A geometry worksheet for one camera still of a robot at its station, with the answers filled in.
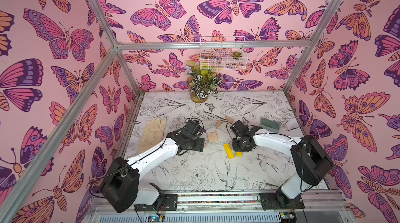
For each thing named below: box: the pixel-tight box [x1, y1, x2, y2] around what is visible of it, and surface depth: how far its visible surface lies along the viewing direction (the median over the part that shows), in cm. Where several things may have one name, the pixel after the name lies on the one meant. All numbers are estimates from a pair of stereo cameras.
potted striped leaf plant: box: [185, 60, 224, 104], surface depth 98 cm
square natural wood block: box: [207, 131, 219, 143], surface depth 98 cm
